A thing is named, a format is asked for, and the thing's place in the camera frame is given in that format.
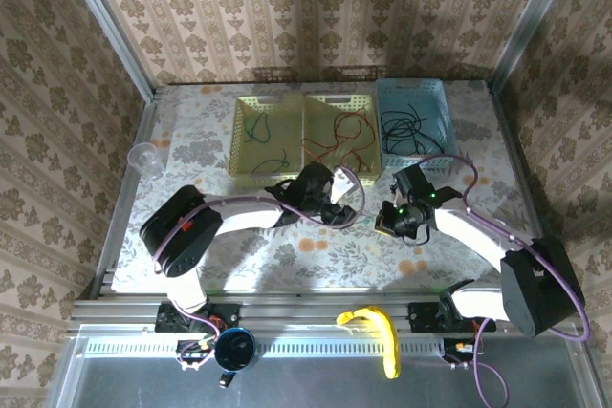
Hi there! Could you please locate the yellow soft banana-shaped object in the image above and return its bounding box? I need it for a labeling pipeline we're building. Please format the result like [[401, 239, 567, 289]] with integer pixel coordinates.
[[336, 305, 402, 379]]

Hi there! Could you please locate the grey metal sheet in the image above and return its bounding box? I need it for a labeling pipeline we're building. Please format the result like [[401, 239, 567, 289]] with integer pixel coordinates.
[[45, 324, 611, 408]]

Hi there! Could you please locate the clear plastic cup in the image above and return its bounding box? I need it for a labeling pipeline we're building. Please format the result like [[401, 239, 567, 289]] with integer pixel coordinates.
[[126, 142, 166, 182]]

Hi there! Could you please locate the aluminium table side rail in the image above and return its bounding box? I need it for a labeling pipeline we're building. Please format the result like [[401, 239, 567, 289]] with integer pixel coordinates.
[[88, 87, 162, 304], [487, 82, 575, 297]]

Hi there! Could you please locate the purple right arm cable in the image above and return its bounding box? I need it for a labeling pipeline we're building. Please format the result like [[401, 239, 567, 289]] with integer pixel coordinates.
[[415, 154, 589, 407]]

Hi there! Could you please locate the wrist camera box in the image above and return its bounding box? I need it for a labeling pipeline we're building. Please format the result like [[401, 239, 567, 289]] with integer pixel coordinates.
[[329, 171, 358, 204], [393, 166, 434, 203]]

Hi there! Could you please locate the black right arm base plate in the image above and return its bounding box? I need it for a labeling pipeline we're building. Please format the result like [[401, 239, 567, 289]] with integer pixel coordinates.
[[406, 301, 496, 333]]

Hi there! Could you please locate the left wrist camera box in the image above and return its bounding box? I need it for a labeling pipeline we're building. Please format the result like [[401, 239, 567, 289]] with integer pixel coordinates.
[[329, 171, 358, 204]]

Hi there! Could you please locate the small connector board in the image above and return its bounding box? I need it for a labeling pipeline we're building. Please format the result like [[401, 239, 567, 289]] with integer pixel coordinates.
[[175, 338, 214, 372], [442, 336, 485, 371]]

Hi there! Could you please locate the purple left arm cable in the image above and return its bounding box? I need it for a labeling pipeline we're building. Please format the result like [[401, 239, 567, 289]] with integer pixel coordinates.
[[151, 165, 367, 367]]

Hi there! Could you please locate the black cable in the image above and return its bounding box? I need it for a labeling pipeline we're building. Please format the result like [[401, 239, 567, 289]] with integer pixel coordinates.
[[381, 102, 444, 157]]

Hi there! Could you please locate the white slotted cable duct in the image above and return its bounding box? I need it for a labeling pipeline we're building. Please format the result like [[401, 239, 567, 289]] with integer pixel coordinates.
[[83, 336, 453, 357]]

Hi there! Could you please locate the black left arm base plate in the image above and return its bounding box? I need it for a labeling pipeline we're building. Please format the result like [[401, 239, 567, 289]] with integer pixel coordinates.
[[155, 303, 240, 333]]

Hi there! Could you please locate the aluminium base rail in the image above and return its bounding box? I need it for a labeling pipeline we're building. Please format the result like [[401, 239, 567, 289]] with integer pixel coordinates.
[[69, 295, 587, 335]]

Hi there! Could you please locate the red cable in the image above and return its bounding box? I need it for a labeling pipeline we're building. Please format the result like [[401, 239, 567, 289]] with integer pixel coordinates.
[[305, 114, 379, 174], [301, 110, 379, 173]]

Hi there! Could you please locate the green cable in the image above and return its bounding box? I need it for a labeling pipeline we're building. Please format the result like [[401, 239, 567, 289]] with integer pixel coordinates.
[[251, 148, 289, 175], [242, 110, 273, 145]]

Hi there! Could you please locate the aluminium frame post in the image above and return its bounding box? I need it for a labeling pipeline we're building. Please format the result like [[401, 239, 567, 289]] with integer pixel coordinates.
[[490, 0, 582, 94], [56, 0, 162, 101]]

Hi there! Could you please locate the floral tablecloth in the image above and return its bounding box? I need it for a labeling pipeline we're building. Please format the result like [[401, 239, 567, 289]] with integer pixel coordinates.
[[112, 82, 546, 294]]

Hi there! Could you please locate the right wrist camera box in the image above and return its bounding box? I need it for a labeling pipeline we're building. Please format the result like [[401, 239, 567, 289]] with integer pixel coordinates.
[[393, 166, 434, 203]]

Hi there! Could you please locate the yellow plastic basket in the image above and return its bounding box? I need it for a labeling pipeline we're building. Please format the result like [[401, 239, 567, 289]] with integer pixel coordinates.
[[303, 94, 383, 188], [228, 94, 307, 188]]

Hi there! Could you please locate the blue plastic basket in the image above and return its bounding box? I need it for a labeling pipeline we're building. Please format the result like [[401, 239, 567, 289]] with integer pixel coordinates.
[[374, 76, 456, 171]]

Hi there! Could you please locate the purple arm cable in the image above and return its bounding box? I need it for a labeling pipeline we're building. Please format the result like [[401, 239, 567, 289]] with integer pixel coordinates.
[[415, 154, 589, 407], [151, 165, 367, 367]]

